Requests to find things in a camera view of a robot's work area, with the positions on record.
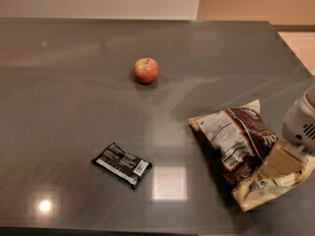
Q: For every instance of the black snack bar wrapper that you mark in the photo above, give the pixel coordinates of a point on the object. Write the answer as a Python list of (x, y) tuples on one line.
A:
[(124, 165)]

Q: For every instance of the red apple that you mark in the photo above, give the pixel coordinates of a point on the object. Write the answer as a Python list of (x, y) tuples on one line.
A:
[(146, 70)]

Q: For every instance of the brown chip bag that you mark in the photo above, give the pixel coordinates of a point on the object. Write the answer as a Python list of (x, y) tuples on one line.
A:
[(241, 141)]

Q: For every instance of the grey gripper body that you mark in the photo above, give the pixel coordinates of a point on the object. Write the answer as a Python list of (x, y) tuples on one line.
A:
[(297, 121)]

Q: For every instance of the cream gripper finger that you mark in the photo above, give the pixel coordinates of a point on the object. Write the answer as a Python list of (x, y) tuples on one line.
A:
[(286, 158)]

